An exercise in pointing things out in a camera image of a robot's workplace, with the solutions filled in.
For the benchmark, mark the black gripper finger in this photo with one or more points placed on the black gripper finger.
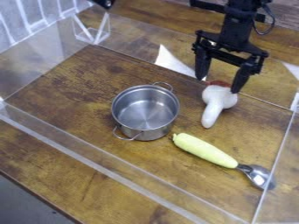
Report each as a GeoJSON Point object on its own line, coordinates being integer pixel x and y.
{"type": "Point", "coordinates": [248, 68]}
{"type": "Point", "coordinates": [202, 63]}

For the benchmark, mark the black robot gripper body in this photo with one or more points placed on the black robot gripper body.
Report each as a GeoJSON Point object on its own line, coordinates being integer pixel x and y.
{"type": "Point", "coordinates": [228, 52]}

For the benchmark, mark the white plush mushroom brown cap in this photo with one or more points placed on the white plush mushroom brown cap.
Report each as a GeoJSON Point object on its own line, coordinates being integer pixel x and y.
{"type": "Point", "coordinates": [218, 97]}

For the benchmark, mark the silver metal pot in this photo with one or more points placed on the silver metal pot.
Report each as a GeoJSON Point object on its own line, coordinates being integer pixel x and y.
{"type": "Point", "coordinates": [144, 111]}

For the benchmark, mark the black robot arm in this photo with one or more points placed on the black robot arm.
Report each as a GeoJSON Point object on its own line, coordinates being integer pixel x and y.
{"type": "Point", "coordinates": [239, 20]}

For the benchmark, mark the black bar at background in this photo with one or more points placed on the black bar at background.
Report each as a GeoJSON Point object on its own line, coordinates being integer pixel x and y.
{"type": "Point", "coordinates": [219, 8]}

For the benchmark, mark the clear acrylic enclosure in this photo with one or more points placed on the clear acrylic enclosure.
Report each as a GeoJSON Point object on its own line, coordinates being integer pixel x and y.
{"type": "Point", "coordinates": [100, 122]}

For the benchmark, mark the yellow handled metal spoon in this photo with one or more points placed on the yellow handled metal spoon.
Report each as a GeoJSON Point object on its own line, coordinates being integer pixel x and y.
{"type": "Point", "coordinates": [258, 174]}

